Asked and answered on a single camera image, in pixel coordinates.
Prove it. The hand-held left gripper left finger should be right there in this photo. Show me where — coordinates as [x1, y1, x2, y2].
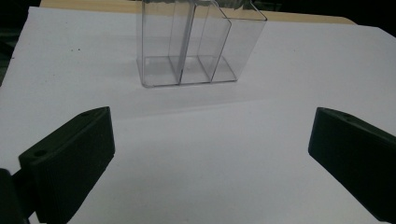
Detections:
[18, 105, 116, 224]

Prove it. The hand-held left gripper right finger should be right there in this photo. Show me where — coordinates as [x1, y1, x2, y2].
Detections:
[307, 106, 396, 224]

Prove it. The clear plastic divided organizer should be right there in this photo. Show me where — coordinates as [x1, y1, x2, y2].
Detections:
[135, 0, 268, 89]

